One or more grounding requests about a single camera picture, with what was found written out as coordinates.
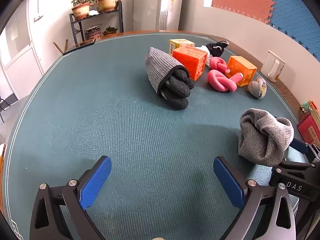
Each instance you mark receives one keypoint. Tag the grey sock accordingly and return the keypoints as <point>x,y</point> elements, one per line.
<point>262,137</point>

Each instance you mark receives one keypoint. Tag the yellow-green cardboard box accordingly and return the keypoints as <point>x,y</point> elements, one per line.
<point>180,43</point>

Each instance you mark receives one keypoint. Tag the black chair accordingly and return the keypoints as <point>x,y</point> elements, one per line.
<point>2,105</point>

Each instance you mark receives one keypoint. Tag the potted plant brown-rim pot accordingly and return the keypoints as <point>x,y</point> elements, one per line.
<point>80,10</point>

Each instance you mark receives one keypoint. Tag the black phone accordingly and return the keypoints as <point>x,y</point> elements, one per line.
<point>78,47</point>

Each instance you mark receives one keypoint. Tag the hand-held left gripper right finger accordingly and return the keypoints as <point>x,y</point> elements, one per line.
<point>228,182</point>

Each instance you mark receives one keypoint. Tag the green desk mat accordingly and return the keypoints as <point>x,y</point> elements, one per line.
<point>100,100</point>

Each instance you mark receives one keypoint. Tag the grey-tan sock ball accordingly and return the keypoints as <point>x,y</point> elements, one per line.
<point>257,87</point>

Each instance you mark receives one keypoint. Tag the dark patterned pot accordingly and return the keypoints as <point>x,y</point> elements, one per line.
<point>93,33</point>

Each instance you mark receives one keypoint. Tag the clear bag of white balls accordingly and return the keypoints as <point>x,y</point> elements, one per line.
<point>203,52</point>

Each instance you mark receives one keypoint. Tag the blue foam wall mat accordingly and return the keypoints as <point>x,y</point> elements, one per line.
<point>297,15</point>

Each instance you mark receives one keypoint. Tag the wooden stick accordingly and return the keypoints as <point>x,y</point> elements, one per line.
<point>60,47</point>

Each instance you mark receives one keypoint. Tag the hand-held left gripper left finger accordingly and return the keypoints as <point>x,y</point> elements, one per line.
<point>96,180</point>

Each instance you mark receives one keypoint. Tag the red-orange textured cube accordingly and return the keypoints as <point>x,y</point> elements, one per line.
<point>190,60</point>

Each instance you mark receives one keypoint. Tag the small pink knotted foam tube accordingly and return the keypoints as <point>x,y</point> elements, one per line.
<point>217,63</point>

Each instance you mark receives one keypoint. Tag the orange textured cube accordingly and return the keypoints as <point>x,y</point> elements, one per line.
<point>241,68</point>

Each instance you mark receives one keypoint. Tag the wooden desktop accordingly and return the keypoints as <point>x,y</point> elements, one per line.
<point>285,92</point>

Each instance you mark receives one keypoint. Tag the red box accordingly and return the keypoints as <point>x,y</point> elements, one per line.
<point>310,130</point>

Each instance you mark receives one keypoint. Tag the white standing air conditioner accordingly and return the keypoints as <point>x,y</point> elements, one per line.
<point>170,5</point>

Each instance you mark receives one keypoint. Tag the black knit gloves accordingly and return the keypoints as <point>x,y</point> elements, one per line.
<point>178,90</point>

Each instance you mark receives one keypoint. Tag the small low potted plant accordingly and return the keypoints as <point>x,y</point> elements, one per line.
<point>109,31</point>

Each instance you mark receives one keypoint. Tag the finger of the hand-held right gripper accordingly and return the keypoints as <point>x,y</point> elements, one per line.
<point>298,146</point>
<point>295,166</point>

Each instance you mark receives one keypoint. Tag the black sock ball white stripe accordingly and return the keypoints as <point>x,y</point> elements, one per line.
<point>216,48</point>

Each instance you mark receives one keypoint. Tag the white ornament on rack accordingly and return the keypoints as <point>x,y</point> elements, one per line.
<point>93,12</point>

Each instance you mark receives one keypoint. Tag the white framed door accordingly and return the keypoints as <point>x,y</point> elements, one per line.
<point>20,62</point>

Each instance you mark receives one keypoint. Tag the large pink knotted foam tube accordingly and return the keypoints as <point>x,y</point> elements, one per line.
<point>220,81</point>

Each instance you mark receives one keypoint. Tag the black metal plant rack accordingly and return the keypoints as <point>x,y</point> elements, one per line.
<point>97,16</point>

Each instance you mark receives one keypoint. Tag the white mug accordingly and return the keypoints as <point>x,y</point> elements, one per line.
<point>271,66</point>

